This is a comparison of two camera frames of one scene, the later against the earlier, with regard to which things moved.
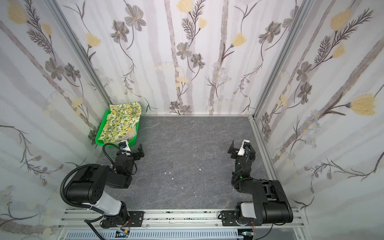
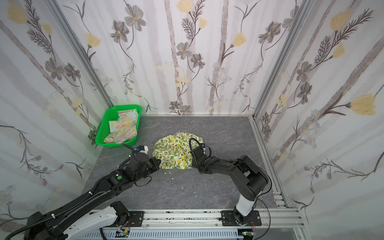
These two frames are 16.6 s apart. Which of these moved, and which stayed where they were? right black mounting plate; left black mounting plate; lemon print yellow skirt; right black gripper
Moved: lemon print yellow skirt; right black gripper
Stayed: left black mounting plate; right black mounting plate
